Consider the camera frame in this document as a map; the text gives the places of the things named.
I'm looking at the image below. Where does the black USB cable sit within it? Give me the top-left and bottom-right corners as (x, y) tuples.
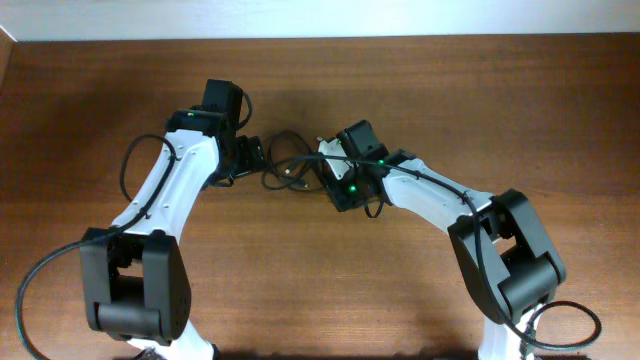
(260, 129), (326, 192)

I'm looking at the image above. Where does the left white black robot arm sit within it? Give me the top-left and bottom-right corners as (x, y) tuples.
(80, 79), (266, 359)

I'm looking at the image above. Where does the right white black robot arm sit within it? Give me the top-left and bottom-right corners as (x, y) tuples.
(318, 120), (566, 359)

